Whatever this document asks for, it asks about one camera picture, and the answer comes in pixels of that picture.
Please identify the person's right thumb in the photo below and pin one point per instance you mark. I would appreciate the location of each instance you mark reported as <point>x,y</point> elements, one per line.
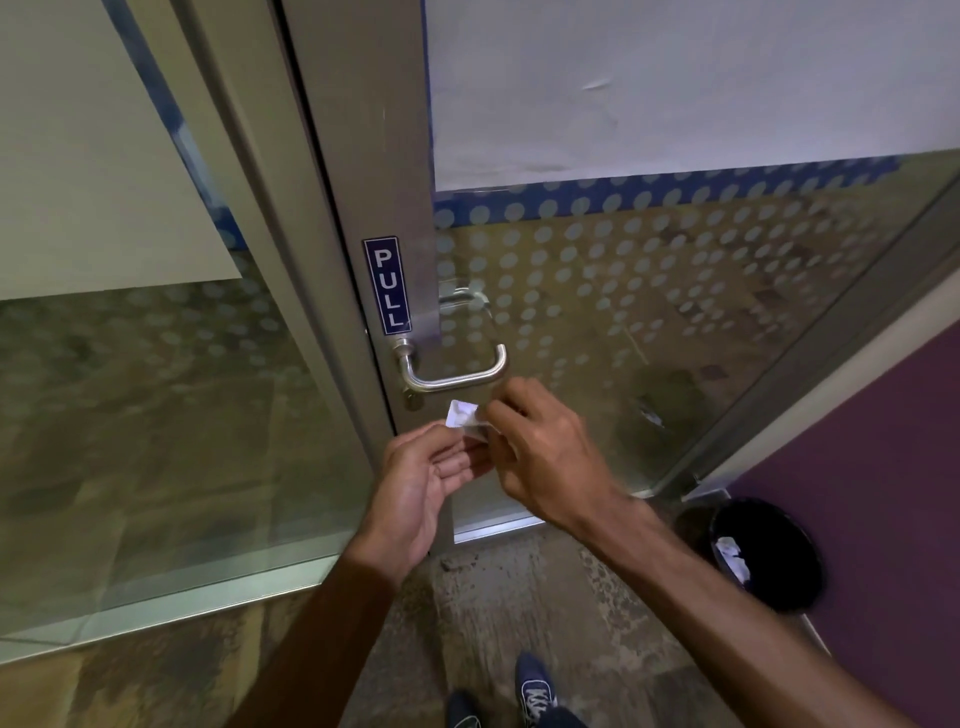
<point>496,442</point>

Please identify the blue door sign sticker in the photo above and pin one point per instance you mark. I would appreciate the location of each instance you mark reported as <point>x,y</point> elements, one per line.
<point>387,285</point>

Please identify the person's left thumb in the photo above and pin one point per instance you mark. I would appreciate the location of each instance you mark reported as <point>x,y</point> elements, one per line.
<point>420,436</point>

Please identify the glass door with metal frame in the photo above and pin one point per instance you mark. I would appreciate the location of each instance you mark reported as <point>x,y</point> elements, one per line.
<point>675,300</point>

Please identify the person's blue right shoe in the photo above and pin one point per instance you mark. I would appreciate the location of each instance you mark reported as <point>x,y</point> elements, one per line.
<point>535,686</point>

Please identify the fixed glass side panel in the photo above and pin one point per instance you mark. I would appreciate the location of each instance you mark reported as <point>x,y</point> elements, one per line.
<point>150,412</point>

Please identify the crumpled white paper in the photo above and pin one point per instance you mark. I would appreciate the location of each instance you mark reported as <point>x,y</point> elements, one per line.
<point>731,559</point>

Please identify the person's left hand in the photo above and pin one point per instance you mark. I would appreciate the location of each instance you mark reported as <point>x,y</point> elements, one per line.
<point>409,495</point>

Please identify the person's left forearm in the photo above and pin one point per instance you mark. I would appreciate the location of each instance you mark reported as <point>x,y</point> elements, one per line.
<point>322,645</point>

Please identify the person's blue left shoe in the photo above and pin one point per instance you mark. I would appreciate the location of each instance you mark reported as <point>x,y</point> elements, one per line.
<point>463,711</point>

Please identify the small white wipe packet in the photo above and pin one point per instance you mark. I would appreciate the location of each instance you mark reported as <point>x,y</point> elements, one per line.
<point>463,414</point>

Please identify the black round waste bin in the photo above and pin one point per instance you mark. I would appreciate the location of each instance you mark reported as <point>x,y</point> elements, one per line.
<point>780,555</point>

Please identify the person's blue shoe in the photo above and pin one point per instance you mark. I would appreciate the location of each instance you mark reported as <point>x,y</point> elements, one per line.
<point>535,686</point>
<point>463,711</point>

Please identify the person's right hand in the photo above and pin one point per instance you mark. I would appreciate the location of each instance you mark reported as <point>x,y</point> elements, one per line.
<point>555,465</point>

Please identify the person's right forearm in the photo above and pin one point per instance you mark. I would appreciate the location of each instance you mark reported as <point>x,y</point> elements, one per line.
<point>720,622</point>

